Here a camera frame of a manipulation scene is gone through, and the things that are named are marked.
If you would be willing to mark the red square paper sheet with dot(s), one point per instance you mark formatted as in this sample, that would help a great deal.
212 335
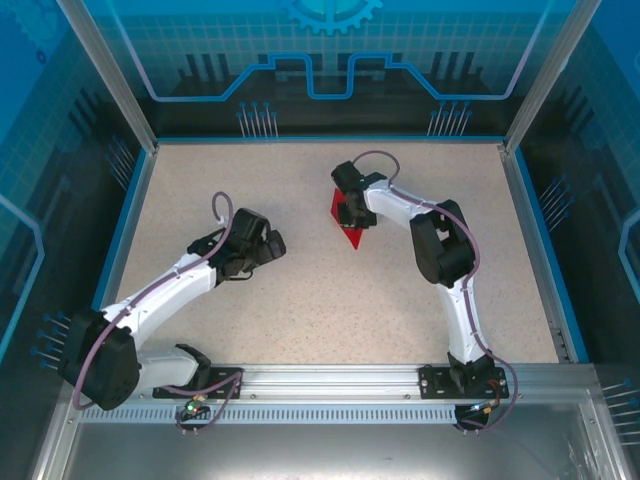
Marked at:
336 210

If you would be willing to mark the blue edged side rail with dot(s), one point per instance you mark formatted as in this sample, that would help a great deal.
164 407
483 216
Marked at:
542 250
116 250

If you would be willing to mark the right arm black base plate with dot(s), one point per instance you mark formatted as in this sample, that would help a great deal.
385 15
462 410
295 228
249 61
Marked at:
432 382

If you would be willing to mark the metal sheet tray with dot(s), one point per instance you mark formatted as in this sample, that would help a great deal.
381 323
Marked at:
320 450

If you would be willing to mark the aluminium mounting rail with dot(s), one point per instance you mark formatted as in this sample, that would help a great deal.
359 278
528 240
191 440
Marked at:
330 380

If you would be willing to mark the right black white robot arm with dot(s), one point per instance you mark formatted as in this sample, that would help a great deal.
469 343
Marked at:
445 245

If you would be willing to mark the aluminium frame post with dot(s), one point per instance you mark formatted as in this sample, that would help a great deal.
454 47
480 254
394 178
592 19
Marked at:
111 75
549 75

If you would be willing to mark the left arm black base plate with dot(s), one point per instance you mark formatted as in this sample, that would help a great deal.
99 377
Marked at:
222 375

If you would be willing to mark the blue border strip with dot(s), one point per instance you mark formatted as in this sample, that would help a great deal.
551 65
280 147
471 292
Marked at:
330 138

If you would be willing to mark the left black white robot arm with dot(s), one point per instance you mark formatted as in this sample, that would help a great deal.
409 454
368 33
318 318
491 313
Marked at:
100 360

